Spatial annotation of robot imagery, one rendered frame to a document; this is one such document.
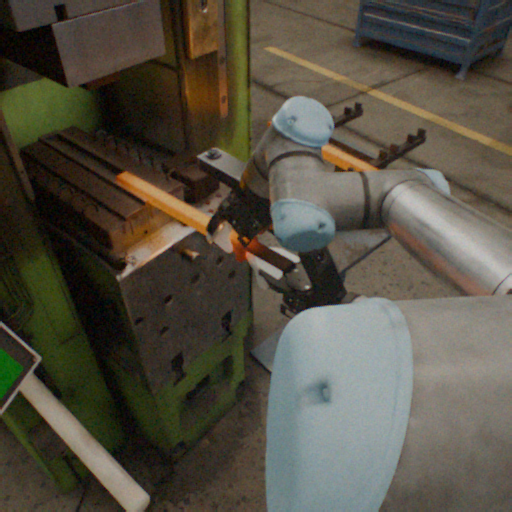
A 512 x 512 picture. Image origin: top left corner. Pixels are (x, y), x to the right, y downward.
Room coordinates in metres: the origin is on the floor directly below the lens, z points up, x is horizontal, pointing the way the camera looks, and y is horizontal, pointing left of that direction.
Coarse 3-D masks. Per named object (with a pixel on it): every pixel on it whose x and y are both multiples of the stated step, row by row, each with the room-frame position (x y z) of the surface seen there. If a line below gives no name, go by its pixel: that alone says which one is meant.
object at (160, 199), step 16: (128, 176) 0.86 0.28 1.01; (144, 192) 0.80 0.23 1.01; (160, 192) 0.80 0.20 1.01; (160, 208) 0.76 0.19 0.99; (176, 208) 0.74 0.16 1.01; (192, 208) 0.74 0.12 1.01; (192, 224) 0.70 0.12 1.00; (256, 240) 0.64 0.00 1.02; (240, 256) 0.61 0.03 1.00; (256, 256) 0.60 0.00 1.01; (272, 256) 0.59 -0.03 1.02; (288, 272) 0.57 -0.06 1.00
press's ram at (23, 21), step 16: (0, 0) 0.68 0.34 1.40; (16, 0) 0.67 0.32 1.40; (32, 0) 0.69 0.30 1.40; (48, 0) 0.71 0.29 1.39; (64, 0) 0.73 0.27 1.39; (80, 0) 0.74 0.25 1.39; (96, 0) 0.76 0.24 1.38; (112, 0) 0.79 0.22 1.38; (128, 0) 0.81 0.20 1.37; (0, 16) 0.69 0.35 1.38; (16, 16) 0.67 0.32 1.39; (32, 16) 0.69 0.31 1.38; (48, 16) 0.70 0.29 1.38; (64, 16) 0.73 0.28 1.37
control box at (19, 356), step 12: (0, 324) 0.43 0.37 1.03; (0, 336) 0.41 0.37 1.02; (12, 336) 0.42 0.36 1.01; (12, 348) 0.41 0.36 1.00; (24, 348) 0.42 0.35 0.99; (24, 360) 0.40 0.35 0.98; (36, 360) 0.41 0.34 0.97; (24, 372) 0.39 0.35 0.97; (12, 384) 0.37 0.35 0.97; (12, 396) 0.35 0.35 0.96; (0, 408) 0.33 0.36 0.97
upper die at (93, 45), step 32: (0, 32) 0.82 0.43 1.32; (32, 32) 0.75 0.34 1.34; (64, 32) 0.72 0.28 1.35; (96, 32) 0.76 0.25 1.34; (128, 32) 0.80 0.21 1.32; (160, 32) 0.85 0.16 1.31; (32, 64) 0.77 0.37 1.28; (64, 64) 0.71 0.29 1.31; (96, 64) 0.75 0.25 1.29; (128, 64) 0.79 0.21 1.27
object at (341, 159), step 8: (328, 152) 0.98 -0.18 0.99; (336, 152) 0.98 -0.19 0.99; (344, 152) 0.98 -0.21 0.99; (328, 160) 0.98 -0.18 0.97; (336, 160) 0.96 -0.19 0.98; (344, 160) 0.95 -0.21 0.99; (352, 160) 0.95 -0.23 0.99; (344, 168) 0.95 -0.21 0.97; (360, 168) 0.91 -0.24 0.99; (368, 168) 0.91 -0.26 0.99; (376, 168) 0.91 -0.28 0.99
